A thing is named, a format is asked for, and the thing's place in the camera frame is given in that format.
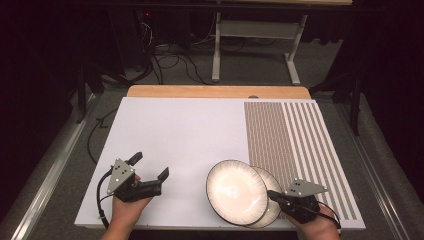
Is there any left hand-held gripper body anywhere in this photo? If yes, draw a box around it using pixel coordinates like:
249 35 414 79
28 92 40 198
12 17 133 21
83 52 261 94
106 158 163 203

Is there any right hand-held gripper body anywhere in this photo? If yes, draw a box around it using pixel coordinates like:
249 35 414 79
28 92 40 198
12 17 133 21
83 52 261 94
279 178 329 224

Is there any white plate with dark rim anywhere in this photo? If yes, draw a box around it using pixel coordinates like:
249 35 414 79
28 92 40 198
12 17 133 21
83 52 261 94
245 165 284 230
205 159 270 227

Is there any person's left hand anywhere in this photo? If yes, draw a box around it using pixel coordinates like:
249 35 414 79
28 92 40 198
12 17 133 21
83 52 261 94
109 174 154 232

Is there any person's right hand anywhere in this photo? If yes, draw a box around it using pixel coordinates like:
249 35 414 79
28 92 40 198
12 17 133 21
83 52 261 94
285 204 342 240

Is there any grey striped placemat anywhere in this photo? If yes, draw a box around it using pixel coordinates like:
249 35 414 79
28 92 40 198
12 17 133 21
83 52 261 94
243 101 359 221

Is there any black metal stand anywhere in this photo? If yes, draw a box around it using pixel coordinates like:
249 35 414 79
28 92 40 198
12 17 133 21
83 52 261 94
309 71 365 137
74 63 105 125

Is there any wooden table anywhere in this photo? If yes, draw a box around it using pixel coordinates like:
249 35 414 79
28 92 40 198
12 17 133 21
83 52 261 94
126 84 312 100

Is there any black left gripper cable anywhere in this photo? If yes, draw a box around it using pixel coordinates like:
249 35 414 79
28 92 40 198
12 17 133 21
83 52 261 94
96 168 115 230

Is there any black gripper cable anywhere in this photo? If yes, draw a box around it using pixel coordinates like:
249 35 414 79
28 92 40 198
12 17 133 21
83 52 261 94
96 168 115 230
289 199 343 231

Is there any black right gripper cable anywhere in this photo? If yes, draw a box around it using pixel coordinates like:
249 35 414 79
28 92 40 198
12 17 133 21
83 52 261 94
289 199 343 231

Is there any black floor cable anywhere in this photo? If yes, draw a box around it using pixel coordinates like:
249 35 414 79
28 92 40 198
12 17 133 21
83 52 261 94
86 106 120 166

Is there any aluminium floor rail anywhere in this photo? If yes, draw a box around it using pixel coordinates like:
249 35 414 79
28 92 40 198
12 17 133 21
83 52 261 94
333 99 408 240
9 94 98 240

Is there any tangle of floor cables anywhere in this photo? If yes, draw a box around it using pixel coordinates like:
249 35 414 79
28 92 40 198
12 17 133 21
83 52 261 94
134 19 214 86

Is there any white desk frame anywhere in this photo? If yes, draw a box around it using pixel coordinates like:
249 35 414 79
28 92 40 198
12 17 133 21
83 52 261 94
211 11 310 86

